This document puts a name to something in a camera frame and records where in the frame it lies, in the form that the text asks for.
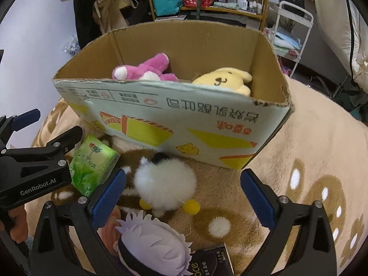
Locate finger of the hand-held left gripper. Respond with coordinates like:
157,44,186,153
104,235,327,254
0,109,41,154
37,125,84,161

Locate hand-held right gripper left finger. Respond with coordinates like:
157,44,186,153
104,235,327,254
30,167,127,276

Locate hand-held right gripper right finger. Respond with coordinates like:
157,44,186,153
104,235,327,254
240,168,338,276

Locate green tissue packet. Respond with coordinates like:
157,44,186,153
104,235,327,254
68,135,121,197

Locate white fluffy plush toy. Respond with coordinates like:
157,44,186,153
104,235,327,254
121,152,201,216

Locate white-haired anime plush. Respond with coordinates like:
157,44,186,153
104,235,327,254
97,207,193,276

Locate black tissue packet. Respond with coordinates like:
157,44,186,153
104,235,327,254
188,244,235,276

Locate printed cardboard box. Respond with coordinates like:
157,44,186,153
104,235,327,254
52,20,294,170

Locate person's left hand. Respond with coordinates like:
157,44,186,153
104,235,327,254
7,207,31,243

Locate beige brown patterned blanket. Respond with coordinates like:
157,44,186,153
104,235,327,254
29,76,368,276

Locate clear printed plastic bag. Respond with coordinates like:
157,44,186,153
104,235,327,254
62,34,82,56

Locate black hanging garment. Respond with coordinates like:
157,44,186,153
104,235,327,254
73,0,101,49

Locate pink plush toy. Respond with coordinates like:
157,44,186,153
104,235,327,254
112,52,179,82

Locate yellow dog plush toy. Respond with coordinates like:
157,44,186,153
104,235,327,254
191,67,253,97

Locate beige hanging garment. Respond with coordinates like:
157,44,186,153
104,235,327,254
92,0,130,33

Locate light blue folded cloth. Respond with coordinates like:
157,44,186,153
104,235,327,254
273,32,302,50

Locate white trolley cart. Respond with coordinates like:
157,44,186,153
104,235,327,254
263,1,314,78

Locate wooden shelf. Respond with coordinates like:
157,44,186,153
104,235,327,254
144,0,271,31

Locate pale green cloth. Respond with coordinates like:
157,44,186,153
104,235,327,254
214,1,242,9

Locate cream office chair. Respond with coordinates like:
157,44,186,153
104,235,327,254
297,0,368,89

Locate black bag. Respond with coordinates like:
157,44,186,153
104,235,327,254
276,0,305,16

